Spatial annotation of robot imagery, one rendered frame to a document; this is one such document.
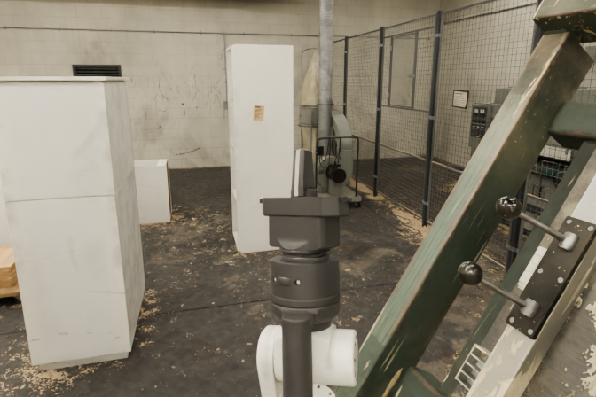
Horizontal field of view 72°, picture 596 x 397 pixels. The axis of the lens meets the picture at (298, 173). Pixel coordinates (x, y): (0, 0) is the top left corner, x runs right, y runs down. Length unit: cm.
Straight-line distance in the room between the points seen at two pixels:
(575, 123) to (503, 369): 50
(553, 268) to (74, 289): 253
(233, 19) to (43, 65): 346
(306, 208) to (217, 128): 794
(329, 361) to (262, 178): 364
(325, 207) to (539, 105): 62
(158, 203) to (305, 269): 489
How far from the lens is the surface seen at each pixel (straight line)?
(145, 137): 846
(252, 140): 402
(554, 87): 102
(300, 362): 50
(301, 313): 51
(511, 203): 72
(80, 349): 304
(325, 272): 50
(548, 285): 76
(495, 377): 78
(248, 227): 423
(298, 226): 51
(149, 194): 533
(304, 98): 626
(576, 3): 101
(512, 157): 96
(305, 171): 52
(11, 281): 405
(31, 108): 261
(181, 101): 836
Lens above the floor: 173
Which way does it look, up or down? 13 degrees down
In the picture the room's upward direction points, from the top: straight up
